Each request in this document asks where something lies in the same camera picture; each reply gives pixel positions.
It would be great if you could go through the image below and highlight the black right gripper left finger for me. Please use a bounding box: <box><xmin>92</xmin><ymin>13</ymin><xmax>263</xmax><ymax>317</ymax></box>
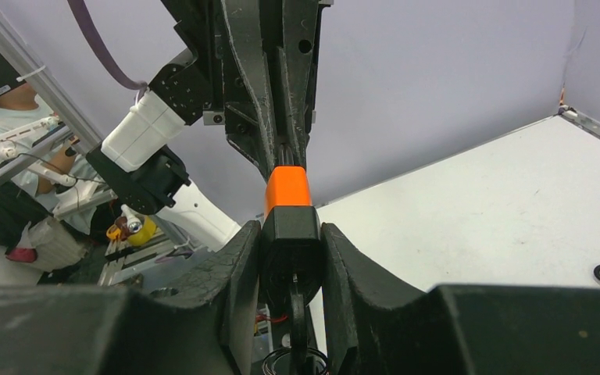
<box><xmin>0</xmin><ymin>221</ymin><xmax>261</xmax><ymax>374</ymax></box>

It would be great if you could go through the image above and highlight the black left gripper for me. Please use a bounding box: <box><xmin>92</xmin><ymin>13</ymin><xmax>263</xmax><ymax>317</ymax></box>
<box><xmin>149</xmin><ymin>1</ymin><xmax>331</xmax><ymax>180</ymax></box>

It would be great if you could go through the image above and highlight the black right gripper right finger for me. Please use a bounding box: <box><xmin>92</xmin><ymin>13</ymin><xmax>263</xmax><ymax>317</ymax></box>
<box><xmin>322</xmin><ymin>223</ymin><xmax>600</xmax><ymax>374</ymax></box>

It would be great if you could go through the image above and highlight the black-headed key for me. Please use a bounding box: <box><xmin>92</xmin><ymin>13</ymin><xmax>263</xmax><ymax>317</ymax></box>
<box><xmin>289</xmin><ymin>273</ymin><xmax>311</xmax><ymax>374</ymax></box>

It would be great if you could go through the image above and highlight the orange Opel padlock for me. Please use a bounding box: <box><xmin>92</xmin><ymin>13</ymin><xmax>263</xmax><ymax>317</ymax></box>
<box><xmin>259</xmin><ymin>145</ymin><xmax>325</xmax><ymax>316</ymax></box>

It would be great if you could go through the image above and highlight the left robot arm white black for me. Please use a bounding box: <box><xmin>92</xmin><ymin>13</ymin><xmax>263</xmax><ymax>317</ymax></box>
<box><xmin>87</xmin><ymin>1</ymin><xmax>329</xmax><ymax>214</ymax></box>

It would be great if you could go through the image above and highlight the person in background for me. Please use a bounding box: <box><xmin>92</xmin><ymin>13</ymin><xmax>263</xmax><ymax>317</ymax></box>
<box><xmin>0</xmin><ymin>81</ymin><xmax>113</xmax><ymax>245</ymax></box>

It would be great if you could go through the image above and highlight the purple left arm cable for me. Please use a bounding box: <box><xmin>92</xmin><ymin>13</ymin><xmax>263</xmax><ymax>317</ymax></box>
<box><xmin>66</xmin><ymin>0</ymin><xmax>150</xmax><ymax>102</ymax></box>

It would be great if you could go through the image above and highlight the aluminium frame rail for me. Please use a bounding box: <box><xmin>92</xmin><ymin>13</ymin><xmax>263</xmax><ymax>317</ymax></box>
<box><xmin>0</xmin><ymin>0</ymin><xmax>105</xmax><ymax>195</ymax></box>

